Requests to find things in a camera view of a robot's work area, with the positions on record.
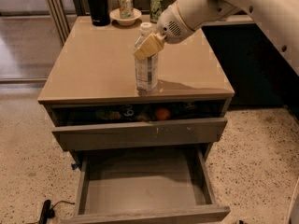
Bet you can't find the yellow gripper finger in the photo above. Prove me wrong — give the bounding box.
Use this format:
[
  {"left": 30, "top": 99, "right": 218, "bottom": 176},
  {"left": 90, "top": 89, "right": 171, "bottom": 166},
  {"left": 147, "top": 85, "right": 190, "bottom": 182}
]
[{"left": 134, "top": 33, "right": 165, "bottom": 61}]

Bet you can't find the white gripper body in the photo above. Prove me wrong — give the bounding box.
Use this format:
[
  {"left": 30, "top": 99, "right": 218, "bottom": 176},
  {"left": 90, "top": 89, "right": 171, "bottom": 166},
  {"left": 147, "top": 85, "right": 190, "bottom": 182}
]
[{"left": 157, "top": 2, "right": 203, "bottom": 44}]

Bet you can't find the blue plastic water bottle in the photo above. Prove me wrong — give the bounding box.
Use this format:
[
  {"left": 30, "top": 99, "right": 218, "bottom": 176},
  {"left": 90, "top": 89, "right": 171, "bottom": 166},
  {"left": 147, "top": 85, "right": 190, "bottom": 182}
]
[{"left": 135, "top": 22, "right": 159, "bottom": 92}]

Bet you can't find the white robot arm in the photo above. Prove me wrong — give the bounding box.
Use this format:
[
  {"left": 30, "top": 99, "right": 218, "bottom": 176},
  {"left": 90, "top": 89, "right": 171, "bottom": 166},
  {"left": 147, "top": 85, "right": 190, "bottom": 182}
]
[{"left": 134, "top": 0, "right": 299, "bottom": 75}]

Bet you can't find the orange fruit in drawer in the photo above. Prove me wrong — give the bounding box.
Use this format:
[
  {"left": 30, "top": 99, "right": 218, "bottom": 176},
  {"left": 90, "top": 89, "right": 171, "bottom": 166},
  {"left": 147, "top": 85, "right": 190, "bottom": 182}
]
[{"left": 155, "top": 107, "right": 171, "bottom": 120}]

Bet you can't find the grey top drawer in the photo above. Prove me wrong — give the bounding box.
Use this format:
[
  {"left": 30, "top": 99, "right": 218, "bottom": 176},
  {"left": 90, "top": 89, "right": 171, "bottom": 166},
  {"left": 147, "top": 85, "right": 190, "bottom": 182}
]
[{"left": 52, "top": 117, "right": 227, "bottom": 151}]

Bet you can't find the grey drawer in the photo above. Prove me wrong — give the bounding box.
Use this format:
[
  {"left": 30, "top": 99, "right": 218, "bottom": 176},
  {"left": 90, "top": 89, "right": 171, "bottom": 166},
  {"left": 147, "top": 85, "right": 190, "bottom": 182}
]
[
  {"left": 52, "top": 117, "right": 227, "bottom": 151},
  {"left": 62, "top": 147, "right": 230, "bottom": 224}
]

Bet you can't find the grey drawer cabinet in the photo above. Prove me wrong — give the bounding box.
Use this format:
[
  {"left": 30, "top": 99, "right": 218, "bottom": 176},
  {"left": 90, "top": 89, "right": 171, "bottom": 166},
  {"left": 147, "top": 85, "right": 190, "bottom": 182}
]
[{"left": 37, "top": 13, "right": 235, "bottom": 224}]

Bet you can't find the grey middle drawer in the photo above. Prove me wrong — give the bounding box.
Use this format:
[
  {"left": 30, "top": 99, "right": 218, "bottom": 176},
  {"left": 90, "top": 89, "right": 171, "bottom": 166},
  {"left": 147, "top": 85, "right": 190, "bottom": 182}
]
[{"left": 62, "top": 147, "right": 230, "bottom": 224}]

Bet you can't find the green soda can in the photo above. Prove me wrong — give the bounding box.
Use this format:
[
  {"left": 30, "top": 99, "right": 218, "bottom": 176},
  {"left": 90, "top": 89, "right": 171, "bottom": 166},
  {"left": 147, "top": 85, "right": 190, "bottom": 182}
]
[{"left": 149, "top": 0, "right": 163, "bottom": 22}]

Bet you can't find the white ceramic bowl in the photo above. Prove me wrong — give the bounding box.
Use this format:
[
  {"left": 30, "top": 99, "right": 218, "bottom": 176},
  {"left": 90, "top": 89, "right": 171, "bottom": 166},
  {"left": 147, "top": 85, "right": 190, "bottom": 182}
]
[{"left": 110, "top": 8, "right": 142, "bottom": 26}]

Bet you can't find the green can in bowl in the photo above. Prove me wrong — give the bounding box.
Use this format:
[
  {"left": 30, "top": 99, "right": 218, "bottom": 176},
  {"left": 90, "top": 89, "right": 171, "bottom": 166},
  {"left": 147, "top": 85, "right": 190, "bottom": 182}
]
[{"left": 118, "top": 0, "right": 134, "bottom": 17}]

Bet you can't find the grey ledge shelf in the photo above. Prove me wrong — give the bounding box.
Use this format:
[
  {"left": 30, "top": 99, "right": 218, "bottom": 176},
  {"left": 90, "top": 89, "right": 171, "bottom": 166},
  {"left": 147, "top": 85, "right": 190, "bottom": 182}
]
[{"left": 205, "top": 15, "right": 254, "bottom": 26}]

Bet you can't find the black insulated flask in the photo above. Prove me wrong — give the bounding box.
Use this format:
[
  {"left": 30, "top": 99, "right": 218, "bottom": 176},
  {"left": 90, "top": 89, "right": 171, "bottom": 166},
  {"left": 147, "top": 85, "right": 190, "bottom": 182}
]
[{"left": 88, "top": 0, "right": 110, "bottom": 26}]

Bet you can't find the dark snack bag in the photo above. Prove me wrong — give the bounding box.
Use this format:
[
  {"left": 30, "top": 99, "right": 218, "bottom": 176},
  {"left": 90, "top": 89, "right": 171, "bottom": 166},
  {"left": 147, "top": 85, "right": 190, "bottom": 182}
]
[{"left": 95, "top": 105, "right": 153, "bottom": 122}]

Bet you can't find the black power strip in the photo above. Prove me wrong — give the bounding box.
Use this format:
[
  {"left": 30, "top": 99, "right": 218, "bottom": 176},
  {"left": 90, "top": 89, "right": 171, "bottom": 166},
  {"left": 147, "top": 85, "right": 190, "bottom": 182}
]
[{"left": 37, "top": 200, "right": 51, "bottom": 224}]

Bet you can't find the metal window frame post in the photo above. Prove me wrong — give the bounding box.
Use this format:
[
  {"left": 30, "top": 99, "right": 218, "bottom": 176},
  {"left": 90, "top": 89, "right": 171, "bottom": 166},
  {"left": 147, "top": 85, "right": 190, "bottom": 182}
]
[{"left": 46, "top": 0, "right": 70, "bottom": 46}]

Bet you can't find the black power cable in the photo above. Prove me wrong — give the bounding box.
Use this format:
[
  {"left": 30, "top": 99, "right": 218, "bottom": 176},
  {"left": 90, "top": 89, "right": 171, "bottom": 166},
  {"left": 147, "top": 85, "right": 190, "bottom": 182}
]
[{"left": 50, "top": 200, "right": 76, "bottom": 218}]

